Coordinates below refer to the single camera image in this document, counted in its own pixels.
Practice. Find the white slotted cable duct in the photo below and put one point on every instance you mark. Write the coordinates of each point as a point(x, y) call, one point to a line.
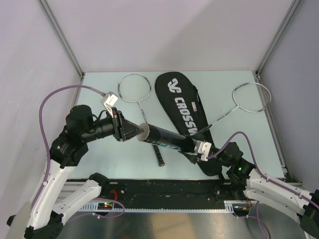
point(219, 207)

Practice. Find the black shuttlecock tube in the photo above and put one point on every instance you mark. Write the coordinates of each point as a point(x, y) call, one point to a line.
point(168, 139)

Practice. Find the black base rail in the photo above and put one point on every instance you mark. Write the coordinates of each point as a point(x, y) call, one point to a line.
point(188, 193)

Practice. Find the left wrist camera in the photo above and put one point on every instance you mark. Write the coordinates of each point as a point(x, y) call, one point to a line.
point(108, 102)

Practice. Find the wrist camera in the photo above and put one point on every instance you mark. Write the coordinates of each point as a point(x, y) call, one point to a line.
point(203, 148)
point(108, 102)

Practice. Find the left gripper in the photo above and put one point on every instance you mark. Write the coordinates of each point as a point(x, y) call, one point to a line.
point(124, 130)

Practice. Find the black racket bag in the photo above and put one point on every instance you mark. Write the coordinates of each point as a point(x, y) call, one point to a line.
point(181, 101)

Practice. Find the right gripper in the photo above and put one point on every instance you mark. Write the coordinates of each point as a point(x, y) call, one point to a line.
point(198, 156)

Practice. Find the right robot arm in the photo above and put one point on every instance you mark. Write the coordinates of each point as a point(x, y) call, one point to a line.
point(300, 205)

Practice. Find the badminton racket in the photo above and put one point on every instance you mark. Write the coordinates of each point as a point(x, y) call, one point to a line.
point(250, 97)
point(134, 88)

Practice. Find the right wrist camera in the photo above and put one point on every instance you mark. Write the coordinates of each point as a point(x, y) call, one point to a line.
point(203, 148)

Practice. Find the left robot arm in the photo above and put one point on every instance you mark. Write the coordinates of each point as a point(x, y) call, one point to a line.
point(46, 218)

